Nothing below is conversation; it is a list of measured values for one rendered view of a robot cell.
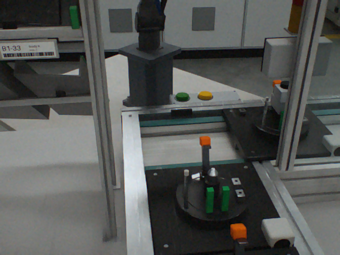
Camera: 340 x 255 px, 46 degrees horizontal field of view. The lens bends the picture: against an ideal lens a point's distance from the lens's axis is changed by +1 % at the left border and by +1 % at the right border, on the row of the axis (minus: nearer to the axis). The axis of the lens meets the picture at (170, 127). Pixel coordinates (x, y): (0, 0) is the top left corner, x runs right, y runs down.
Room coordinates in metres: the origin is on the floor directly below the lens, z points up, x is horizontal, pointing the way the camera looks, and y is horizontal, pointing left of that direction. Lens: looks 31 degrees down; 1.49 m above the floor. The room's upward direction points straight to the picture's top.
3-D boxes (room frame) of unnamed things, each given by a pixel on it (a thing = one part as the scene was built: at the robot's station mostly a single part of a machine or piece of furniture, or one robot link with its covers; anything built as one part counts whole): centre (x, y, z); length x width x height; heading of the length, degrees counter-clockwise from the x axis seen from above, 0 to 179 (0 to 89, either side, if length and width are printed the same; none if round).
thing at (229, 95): (1.06, -0.11, 0.93); 0.21 x 0.07 x 0.06; 97
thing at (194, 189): (0.58, -0.08, 1.01); 0.24 x 0.24 x 0.13; 7
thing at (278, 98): (0.86, -0.28, 1.06); 0.08 x 0.04 x 0.07; 7
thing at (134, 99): (1.21, 0.06, 0.96); 0.15 x 0.15 x 0.20; 48
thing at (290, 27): (0.74, -0.25, 1.28); 0.05 x 0.05 x 0.05
